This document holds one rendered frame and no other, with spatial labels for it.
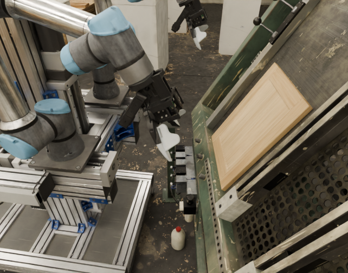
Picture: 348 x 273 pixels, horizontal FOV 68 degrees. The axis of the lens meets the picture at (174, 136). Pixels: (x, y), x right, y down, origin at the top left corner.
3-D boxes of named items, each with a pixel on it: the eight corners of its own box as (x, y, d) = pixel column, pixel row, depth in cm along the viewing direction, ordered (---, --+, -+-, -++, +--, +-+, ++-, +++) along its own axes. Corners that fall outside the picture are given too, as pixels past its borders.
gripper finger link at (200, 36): (208, 43, 109) (202, 23, 110) (195, 49, 112) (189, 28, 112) (210, 45, 112) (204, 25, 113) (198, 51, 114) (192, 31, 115)
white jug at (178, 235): (171, 238, 190) (171, 222, 178) (184, 238, 191) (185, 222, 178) (171, 251, 183) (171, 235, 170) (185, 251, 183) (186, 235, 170)
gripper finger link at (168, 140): (183, 158, 59) (172, 119, 60) (161, 164, 62) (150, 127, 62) (188, 156, 62) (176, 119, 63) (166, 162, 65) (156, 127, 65)
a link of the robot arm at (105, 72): (88, 78, 142) (82, 54, 133) (105, 70, 150) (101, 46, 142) (103, 84, 136) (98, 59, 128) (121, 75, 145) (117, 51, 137)
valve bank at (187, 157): (170, 162, 171) (169, 134, 156) (192, 162, 171) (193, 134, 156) (169, 231, 132) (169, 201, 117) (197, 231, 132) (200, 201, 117)
